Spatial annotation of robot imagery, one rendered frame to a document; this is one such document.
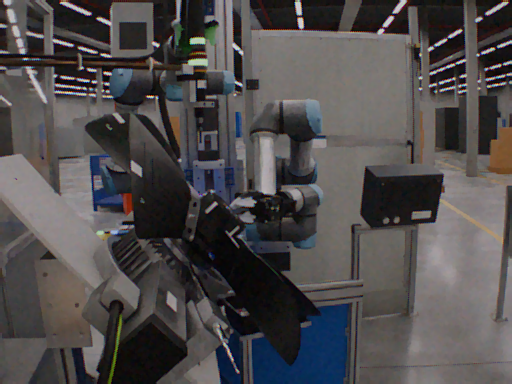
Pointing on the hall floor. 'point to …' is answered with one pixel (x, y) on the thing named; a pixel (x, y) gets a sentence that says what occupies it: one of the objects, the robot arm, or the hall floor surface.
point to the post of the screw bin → (246, 361)
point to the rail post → (354, 342)
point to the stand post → (68, 357)
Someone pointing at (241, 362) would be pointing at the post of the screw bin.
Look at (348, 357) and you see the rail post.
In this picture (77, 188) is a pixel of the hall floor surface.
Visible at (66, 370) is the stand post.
